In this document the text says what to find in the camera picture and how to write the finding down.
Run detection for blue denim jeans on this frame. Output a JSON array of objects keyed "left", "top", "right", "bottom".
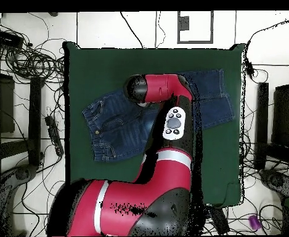
[{"left": 81, "top": 69, "right": 235, "bottom": 163}]

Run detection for black box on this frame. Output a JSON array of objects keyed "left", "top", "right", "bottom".
[{"left": 0, "top": 28, "right": 25, "bottom": 49}]

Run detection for black power strip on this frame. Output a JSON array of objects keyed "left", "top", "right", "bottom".
[
  {"left": 209, "top": 207, "right": 230, "bottom": 235},
  {"left": 44, "top": 115, "right": 65, "bottom": 157}
]

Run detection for black table frame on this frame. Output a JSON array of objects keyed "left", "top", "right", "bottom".
[
  {"left": 0, "top": 55, "right": 45, "bottom": 168},
  {"left": 253, "top": 62, "right": 289, "bottom": 171}
]

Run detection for thin black cable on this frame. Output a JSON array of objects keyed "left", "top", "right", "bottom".
[{"left": 154, "top": 11, "right": 166, "bottom": 49}]

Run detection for thick black cable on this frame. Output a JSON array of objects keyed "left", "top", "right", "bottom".
[{"left": 120, "top": 11, "right": 145, "bottom": 49}]

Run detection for grey rectangular floor frame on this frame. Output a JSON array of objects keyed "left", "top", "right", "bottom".
[{"left": 176, "top": 10, "right": 214, "bottom": 44}]

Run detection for dark green table cloth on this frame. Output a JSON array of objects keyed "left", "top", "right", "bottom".
[{"left": 62, "top": 41, "right": 246, "bottom": 207}]

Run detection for black power adapter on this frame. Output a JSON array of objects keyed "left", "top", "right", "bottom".
[{"left": 245, "top": 59, "right": 256, "bottom": 78}]

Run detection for purple object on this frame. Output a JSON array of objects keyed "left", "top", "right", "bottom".
[{"left": 248, "top": 214, "right": 262, "bottom": 230}]

